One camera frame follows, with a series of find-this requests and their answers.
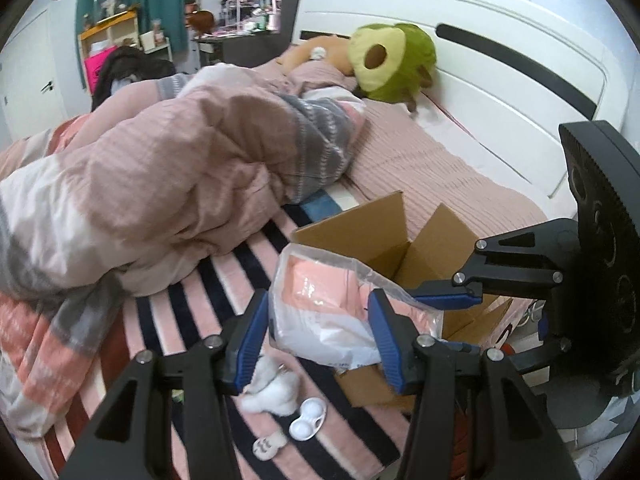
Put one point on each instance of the clear plastic bag pink contents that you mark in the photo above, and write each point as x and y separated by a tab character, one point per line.
320	300

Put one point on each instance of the brown cardboard box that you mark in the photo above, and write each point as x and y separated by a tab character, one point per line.
350	230

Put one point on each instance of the small white paw trinket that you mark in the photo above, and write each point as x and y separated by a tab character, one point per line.
265	447

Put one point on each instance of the white bed headboard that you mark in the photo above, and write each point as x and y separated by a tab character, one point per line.
500	85

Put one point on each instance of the bright pink bag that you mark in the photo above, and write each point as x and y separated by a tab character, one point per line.
97	67

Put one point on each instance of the black clothing pile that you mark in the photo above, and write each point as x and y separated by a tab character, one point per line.
135	62

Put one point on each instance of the yellow white shelf unit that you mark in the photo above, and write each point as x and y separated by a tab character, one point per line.
120	22

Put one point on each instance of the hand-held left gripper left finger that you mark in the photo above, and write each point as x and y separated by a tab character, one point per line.
250	341

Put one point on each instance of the green avocado plush toy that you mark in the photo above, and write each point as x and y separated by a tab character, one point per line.
400	75

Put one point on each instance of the white door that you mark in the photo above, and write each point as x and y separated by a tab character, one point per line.
30	60

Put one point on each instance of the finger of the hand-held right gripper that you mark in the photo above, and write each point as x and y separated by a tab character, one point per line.
550	351
505	265

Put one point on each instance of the white fluffy pom-pom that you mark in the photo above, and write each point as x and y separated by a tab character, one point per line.
275	390

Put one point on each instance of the white contact lens case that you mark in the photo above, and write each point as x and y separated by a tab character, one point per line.
305	427

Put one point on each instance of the brown furry round object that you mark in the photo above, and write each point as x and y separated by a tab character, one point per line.
201	21

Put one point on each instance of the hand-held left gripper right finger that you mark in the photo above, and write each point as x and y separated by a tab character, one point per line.
388	341

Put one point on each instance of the pink grey white duvet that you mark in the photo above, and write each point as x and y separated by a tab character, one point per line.
150	160

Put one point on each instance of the tan plush toy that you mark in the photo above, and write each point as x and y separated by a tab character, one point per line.
330	52

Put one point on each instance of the striped fleece blanket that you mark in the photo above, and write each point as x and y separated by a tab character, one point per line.
210	285

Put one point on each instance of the dark cluttered desk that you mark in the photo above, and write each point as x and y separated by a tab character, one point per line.
240	45

